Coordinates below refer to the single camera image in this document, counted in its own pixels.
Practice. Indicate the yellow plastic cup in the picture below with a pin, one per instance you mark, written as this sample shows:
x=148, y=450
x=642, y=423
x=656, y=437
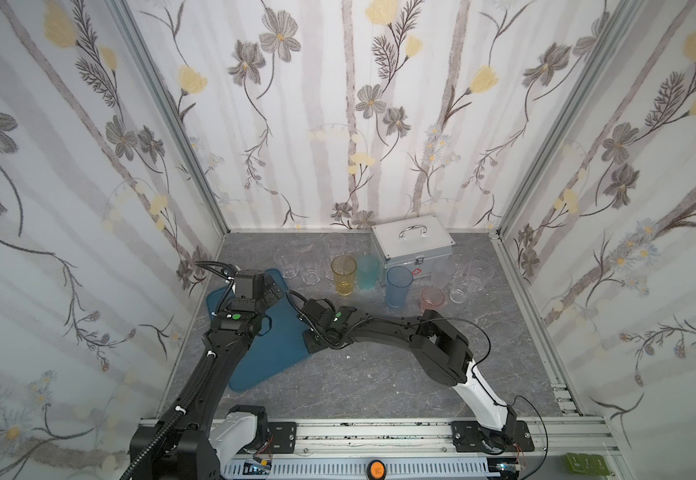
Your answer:
x=344, y=269

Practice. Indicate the pink plastic cup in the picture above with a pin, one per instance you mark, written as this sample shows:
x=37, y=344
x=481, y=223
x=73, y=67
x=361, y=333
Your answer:
x=432, y=298

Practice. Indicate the blue plastic cup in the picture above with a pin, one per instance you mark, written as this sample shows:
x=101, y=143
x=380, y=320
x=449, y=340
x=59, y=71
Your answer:
x=398, y=282

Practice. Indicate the clear glass front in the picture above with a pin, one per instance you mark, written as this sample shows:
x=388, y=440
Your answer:
x=460, y=289

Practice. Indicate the teal plastic cup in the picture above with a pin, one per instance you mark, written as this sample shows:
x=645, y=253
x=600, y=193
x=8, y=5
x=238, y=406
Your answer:
x=367, y=271

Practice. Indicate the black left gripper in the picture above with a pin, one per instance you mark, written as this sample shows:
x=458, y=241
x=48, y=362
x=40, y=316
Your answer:
x=251, y=279

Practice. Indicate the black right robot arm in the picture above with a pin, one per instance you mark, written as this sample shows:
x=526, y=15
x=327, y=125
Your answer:
x=442, y=351

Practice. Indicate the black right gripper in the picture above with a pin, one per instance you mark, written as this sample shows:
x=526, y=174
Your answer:
x=313, y=307

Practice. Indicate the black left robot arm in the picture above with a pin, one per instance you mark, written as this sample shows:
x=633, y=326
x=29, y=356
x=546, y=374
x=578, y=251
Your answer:
x=178, y=445

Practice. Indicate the teal plastic tray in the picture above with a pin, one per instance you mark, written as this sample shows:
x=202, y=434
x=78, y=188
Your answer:
x=270, y=342

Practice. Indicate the orange black knob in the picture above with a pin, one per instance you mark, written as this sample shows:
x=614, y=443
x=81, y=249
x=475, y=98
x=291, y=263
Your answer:
x=376, y=470

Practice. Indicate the green circuit board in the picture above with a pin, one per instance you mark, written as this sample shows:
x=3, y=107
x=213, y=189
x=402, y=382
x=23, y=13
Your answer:
x=587, y=464

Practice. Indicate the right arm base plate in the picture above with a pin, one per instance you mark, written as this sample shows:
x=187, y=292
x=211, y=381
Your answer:
x=472, y=437

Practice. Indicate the silver aluminium first aid case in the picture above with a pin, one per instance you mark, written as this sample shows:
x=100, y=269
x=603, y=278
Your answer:
x=414, y=243

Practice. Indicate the clear faceted glass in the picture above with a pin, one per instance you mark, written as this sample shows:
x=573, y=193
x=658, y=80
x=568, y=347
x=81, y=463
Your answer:
x=288, y=263
x=310, y=272
x=478, y=275

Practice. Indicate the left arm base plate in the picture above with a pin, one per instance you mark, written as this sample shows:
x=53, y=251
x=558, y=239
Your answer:
x=281, y=439

